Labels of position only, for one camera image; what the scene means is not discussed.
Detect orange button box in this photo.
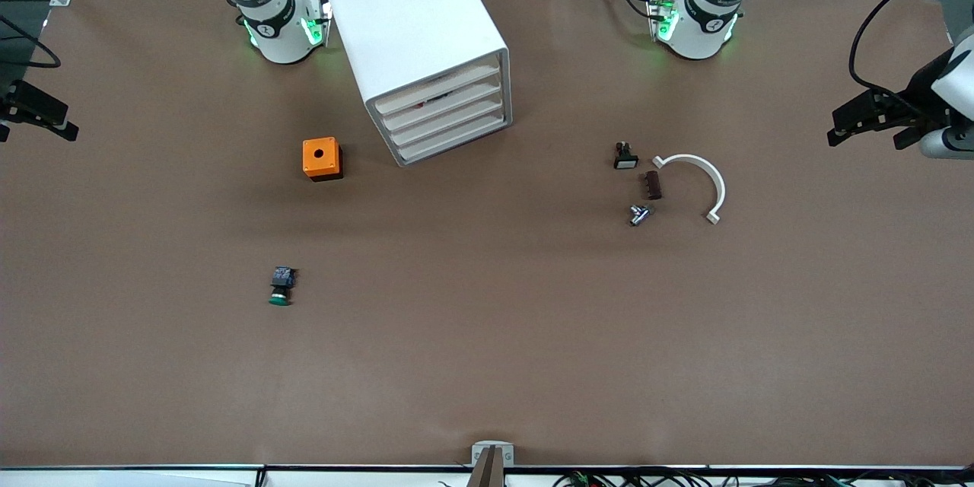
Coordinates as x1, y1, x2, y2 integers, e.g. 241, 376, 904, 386
302, 137, 344, 183

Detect green push button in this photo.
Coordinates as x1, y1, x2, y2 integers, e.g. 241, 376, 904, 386
268, 266, 298, 307

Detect white edge panel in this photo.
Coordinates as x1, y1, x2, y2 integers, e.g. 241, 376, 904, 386
0, 469, 256, 487

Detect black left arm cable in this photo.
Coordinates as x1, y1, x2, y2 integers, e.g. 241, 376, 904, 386
848, 0, 974, 106

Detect white curved bracket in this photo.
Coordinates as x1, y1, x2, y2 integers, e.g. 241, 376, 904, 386
652, 154, 726, 225

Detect tangled black cables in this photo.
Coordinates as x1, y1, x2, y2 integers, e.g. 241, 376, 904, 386
438, 468, 974, 487

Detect grey table edge bracket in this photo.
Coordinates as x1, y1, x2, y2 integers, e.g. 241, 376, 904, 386
472, 441, 515, 466

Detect brown camera post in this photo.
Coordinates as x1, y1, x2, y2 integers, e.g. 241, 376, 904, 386
466, 446, 505, 487

